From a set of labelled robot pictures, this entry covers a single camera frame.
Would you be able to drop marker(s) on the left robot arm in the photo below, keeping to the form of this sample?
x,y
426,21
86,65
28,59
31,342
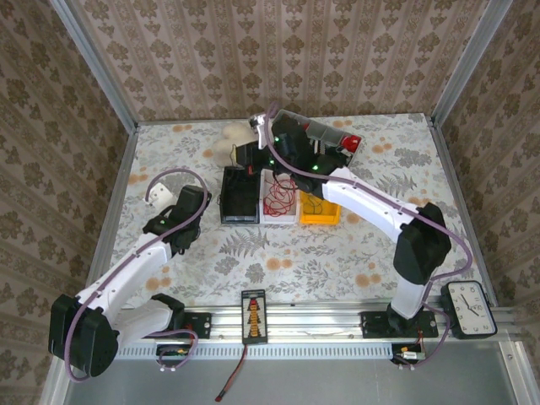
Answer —
x,y
126,270

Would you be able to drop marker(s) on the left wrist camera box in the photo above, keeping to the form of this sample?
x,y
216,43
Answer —
x,y
160,194

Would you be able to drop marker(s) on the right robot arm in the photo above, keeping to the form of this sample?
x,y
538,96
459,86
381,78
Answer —
x,y
371,202

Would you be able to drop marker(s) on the black storage bin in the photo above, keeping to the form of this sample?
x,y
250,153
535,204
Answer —
x,y
240,202

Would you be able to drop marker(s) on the aluminium frame post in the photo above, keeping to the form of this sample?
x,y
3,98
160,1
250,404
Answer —
x,y
97,67
468,67

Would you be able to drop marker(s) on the black connector box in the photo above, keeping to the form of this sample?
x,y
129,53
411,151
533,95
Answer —
x,y
173,353
407,353

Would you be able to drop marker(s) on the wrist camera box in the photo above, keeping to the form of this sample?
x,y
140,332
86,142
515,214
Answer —
x,y
257,122
160,194

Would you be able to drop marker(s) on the white storage bin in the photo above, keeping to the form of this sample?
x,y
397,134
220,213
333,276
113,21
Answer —
x,y
293,219

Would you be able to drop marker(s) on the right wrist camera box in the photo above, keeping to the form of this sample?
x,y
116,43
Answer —
x,y
257,122

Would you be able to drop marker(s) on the red round item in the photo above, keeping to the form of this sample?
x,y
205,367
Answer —
x,y
350,143

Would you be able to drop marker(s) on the black white analog clock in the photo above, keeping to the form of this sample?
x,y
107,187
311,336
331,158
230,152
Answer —
x,y
470,310

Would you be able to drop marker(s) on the aluminium table side rail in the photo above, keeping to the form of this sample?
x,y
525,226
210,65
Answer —
x,y
453,181
118,185

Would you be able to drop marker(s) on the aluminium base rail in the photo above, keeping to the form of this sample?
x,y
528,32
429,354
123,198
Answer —
x,y
316,320

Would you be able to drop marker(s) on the black power connector board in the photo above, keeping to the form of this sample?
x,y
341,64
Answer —
x,y
254,316

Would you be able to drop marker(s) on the grey compartment organizer tray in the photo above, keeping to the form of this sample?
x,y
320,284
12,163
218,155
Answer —
x,y
327,133

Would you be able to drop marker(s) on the grey metal panel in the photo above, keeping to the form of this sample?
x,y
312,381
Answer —
x,y
295,384

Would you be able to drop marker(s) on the yellow storage bin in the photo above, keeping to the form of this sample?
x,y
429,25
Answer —
x,y
331,213

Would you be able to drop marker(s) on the white plush toy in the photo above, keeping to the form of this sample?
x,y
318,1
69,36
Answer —
x,y
223,145

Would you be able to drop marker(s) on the black white striped cloth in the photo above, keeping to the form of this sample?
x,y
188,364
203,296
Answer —
x,y
318,147

